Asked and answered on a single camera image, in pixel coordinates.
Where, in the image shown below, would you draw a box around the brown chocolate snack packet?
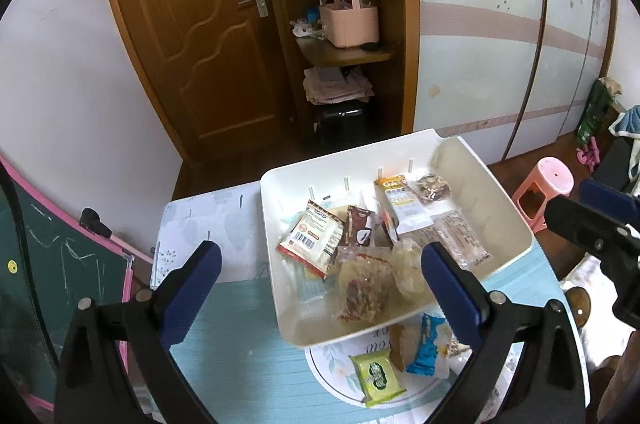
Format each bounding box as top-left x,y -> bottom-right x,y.
344,205 -> 384,251

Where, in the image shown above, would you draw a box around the black chalkboard clamp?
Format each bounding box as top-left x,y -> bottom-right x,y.
79,207 -> 114,239

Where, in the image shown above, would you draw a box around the brown wooden door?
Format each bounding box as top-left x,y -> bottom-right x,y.
93,0 -> 302,165

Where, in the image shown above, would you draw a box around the pink basket with handle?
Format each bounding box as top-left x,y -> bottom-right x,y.
318,0 -> 381,50

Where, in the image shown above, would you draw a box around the brown cake snack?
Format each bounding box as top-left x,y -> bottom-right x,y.
389,324 -> 422,373

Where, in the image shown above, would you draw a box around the green garment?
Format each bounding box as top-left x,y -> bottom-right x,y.
574,78 -> 627,145

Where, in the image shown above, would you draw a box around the pink plastic stool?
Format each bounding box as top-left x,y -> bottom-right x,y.
514,157 -> 575,235

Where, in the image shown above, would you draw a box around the light blue garment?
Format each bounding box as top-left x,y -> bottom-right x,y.
608,105 -> 640,141

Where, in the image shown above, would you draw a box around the folded pink clothes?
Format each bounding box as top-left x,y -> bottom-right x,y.
302,66 -> 375,105

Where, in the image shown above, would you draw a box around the white floral plate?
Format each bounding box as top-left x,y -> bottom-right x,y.
304,326 -> 469,406

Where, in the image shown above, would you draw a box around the green snack packet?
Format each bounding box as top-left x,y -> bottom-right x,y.
348,350 -> 407,408

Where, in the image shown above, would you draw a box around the white plastic bin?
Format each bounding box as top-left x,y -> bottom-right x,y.
260,129 -> 535,350

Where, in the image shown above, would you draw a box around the sliding door wardrobe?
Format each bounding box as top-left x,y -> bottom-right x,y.
411,0 -> 640,165

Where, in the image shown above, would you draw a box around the wooden shelf cabinet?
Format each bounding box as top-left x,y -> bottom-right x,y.
260,0 -> 421,151

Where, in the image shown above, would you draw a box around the orange white snack packet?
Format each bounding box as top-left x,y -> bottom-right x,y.
374,176 -> 434,235

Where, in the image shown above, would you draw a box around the beige clear snack packet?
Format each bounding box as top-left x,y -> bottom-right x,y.
429,210 -> 494,271

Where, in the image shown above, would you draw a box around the metal door handle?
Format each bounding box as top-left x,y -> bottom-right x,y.
237,0 -> 269,19

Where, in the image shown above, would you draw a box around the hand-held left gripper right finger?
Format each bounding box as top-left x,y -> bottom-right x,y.
421,242 -> 587,424

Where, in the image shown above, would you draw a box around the red white snack packet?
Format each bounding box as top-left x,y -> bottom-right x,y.
277,199 -> 345,268

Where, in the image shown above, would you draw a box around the green chalkboard with pink frame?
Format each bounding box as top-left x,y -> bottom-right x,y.
0,156 -> 157,416

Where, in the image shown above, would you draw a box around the pink toy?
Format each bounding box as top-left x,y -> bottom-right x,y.
576,138 -> 602,168

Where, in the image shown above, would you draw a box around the small nut snack packet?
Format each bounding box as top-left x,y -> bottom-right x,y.
414,172 -> 452,205

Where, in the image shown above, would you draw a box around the clear nut bar packet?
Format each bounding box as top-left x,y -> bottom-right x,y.
331,248 -> 397,323

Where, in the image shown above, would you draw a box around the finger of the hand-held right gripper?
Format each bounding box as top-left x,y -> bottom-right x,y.
579,178 -> 640,225
544,196 -> 640,255

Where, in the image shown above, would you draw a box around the blue white snack packet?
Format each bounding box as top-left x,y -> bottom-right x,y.
404,312 -> 454,378

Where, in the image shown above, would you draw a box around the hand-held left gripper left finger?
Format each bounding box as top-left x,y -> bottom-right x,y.
54,240 -> 223,424

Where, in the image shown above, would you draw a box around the dark chair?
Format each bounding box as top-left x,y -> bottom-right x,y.
594,136 -> 640,197

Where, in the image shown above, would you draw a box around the black bag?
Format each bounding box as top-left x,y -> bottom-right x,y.
312,99 -> 377,149

